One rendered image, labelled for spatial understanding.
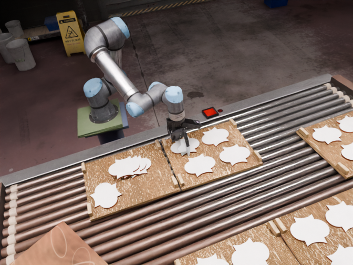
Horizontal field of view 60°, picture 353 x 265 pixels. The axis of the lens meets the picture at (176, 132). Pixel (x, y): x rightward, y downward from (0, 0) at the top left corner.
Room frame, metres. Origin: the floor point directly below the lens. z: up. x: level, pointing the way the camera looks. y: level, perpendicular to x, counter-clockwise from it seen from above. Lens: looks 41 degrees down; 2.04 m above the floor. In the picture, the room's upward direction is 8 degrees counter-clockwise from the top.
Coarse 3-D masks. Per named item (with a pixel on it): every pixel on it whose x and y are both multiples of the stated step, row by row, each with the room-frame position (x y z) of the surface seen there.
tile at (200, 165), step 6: (198, 156) 1.06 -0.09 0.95; (192, 162) 1.03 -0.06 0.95; (198, 162) 1.02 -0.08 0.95; (204, 162) 1.02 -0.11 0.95; (210, 162) 1.01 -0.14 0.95; (186, 168) 0.99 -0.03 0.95; (192, 168) 0.99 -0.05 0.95; (198, 168) 0.98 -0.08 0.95; (204, 168) 0.98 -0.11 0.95; (210, 168) 0.97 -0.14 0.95; (192, 174) 0.96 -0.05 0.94; (198, 174) 0.95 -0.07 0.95
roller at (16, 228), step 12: (348, 108) 1.30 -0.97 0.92; (324, 120) 1.23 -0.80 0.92; (288, 132) 1.17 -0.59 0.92; (252, 144) 1.12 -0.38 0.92; (264, 144) 1.12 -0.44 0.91; (84, 204) 0.89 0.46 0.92; (48, 216) 0.85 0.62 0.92; (60, 216) 0.85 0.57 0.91; (12, 228) 0.81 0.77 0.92; (24, 228) 0.81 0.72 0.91
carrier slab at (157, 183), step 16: (96, 160) 1.14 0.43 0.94; (112, 160) 1.12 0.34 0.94; (160, 160) 1.08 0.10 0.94; (96, 176) 1.03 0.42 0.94; (112, 176) 1.02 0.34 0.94; (144, 176) 0.99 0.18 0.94; (160, 176) 0.98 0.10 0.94; (128, 192) 0.90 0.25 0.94; (144, 192) 0.89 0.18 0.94; (160, 192) 0.88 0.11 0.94; (96, 208) 0.84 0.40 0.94; (112, 208) 0.83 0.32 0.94; (128, 208) 0.83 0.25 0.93
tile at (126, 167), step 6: (120, 162) 1.07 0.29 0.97; (126, 162) 1.07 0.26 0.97; (132, 162) 1.06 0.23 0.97; (138, 162) 1.06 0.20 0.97; (114, 168) 1.04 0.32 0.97; (120, 168) 1.03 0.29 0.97; (126, 168) 1.03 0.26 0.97; (132, 168) 1.02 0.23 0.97; (138, 168) 1.02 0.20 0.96; (114, 174) 1.00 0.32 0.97; (120, 174) 1.00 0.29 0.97; (126, 174) 0.99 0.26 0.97; (132, 174) 0.99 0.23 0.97
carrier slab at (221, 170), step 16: (208, 128) 1.27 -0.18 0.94; (224, 128) 1.25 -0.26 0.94; (224, 144) 1.13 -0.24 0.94; (240, 144) 1.12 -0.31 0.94; (176, 160) 1.06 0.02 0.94; (256, 160) 0.99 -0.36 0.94; (176, 176) 0.96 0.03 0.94; (192, 176) 0.95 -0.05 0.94; (208, 176) 0.94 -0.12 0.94; (224, 176) 0.93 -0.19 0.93
